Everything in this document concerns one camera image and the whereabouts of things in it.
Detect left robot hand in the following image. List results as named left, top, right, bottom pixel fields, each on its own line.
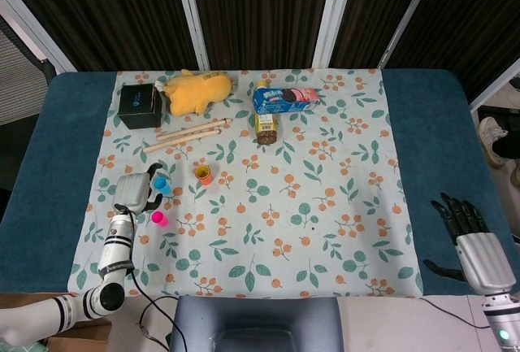
left=113, top=163, right=164, bottom=215

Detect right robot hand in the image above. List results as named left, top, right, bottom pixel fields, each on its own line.
left=422, top=192, right=517, bottom=297

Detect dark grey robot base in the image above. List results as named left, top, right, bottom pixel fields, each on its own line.
left=169, top=296, right=342, bottom=352

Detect wooden drumstick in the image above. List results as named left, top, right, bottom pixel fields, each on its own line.
left=155, top=117, right=234, bottom=143
left=142, top=126, right=224, bottom=154

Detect orange plastic cup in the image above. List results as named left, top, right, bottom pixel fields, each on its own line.
left=193, top=164, right=215, bottom=187

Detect black cardboard box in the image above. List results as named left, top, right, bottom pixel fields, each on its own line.
left=117, top=82, right=166, bottom=130

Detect black trouser leg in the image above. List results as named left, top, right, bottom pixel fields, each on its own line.
left=492, top=131, right=520, bottom=159

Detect yellow plush toy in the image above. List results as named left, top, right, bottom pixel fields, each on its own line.
left=155, top=68, right=238, bottom=117

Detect white shoe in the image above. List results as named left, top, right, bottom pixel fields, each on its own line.
left=479, top=117, right=509, bottom=167

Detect teal table cover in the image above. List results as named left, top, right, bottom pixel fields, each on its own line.
left=0, top=67, right=520, bottom=298

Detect yellow label bottle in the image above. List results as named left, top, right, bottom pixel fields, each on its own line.
left=254, top=79, right=282, bottom=146

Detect floral print tablecloth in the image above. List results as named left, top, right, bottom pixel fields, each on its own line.
left=67, top=67, right=426, bottom=301

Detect brown cardboard box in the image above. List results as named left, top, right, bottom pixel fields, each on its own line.
left=40, top=318, right=113, bottom=352

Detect blue cookie box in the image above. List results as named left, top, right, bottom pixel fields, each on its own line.
left=252, top=85, right=323, bottom=115

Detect dark slatted screen panel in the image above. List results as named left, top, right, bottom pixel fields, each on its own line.
left=174, top=0, right=358, bottom=72
left=379, top=0, right=520, bottom=114
left=0, top=0, right=210, bottom=75
left=324, top=0, right=442, bottom=71

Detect thin black cable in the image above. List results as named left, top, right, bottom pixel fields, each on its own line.
left=418, top=297, right=492, bottom=330

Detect black floor cable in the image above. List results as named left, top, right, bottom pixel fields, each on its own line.
left=137, top=295, right=188, bottom=352

